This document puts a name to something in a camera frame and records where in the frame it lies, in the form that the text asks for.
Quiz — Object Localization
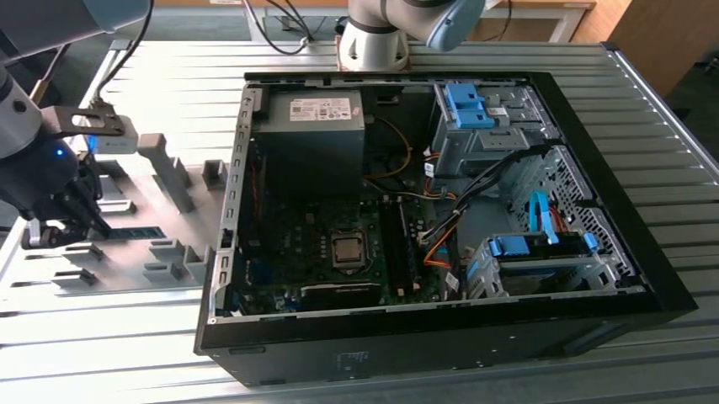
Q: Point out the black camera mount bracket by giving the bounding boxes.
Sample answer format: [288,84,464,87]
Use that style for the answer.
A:
[42,105,126,138]

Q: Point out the yellow wire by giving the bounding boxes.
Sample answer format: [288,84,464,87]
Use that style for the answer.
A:
[363,116,415,183]

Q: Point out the black RAM slot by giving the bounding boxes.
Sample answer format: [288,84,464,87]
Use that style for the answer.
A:
[379,195,402,295]

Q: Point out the orange flat wire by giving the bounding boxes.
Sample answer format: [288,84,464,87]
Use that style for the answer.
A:
[423,242,452,269]

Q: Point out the white framed wooden desk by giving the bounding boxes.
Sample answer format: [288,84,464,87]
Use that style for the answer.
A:
[471,0,598,44]
[240,0,350,43]

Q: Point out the red black twisted wire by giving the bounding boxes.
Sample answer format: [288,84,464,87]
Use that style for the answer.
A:
[250,159,267,221]

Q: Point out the black graphics card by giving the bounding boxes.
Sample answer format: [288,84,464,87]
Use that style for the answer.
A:
[300,281,383,311]

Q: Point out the grey power supply unit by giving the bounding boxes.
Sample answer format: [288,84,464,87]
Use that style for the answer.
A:
[260,88,367,199]

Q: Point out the brown wooden cabinet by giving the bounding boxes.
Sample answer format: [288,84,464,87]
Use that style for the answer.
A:
[573,0,719,98]

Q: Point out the CPU with silver top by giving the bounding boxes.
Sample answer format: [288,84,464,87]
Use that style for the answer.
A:
[334,237,364,262]

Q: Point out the grey metal drive cage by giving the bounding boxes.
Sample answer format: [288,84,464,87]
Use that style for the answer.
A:
[431,82,563,180]

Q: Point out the grey metal disk bay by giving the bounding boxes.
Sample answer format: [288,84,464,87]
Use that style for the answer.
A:
[464,233,626,299]

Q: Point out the grey parts rack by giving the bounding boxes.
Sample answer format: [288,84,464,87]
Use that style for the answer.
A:
[50,133,232,298]

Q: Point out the black cable bundle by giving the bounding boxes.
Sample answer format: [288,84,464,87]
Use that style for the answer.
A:
[418,145,555,249]

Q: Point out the hard disk in blue carrier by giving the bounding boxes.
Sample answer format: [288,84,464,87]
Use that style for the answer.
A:
[487,232,599,258]

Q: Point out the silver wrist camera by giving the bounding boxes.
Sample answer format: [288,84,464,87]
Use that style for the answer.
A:
[90,125,139,155]

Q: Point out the black PC case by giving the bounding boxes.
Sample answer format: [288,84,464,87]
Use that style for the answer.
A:
[194,70,699,387]

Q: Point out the silver side camera bracket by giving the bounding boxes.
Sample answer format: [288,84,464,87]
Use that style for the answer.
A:
[20,217,64,250]

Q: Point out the green motherboard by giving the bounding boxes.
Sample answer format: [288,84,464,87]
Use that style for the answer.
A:
[240,195,446,315]

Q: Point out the blue flat wire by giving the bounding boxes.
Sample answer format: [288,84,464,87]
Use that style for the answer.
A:
[530,191,561,245]

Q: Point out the blue plastic drive latch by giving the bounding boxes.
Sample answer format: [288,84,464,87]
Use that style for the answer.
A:
[443,82,499,130]

